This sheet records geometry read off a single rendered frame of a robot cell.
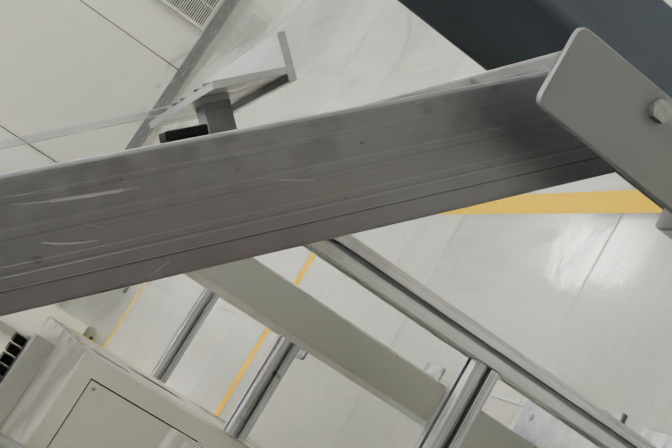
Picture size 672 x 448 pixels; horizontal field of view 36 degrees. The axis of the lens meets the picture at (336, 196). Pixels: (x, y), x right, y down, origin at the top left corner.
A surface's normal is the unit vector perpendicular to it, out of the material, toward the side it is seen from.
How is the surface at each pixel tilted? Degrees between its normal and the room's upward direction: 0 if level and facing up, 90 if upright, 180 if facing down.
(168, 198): 90
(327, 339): 90
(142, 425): 90
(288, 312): 90
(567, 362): 0
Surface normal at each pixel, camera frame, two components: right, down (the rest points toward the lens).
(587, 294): -0.78, -0.55
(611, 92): 0.36, -0.02
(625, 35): 0.50, -0.30
